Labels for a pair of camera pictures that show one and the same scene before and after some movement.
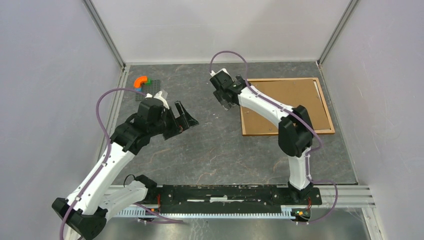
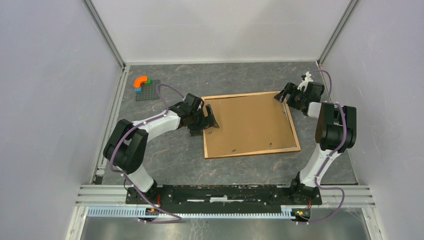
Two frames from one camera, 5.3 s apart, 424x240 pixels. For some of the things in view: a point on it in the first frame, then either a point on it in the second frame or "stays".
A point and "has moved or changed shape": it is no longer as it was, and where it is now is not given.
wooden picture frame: (322, 97) -> (277, 93)
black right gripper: (226, 106) -> (289, 89)
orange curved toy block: (140, 79) stays
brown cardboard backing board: (291, 93) has moved or changed shape
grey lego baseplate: (153, 88) stays
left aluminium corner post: (104, 32) stays
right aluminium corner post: (346, 15) stays
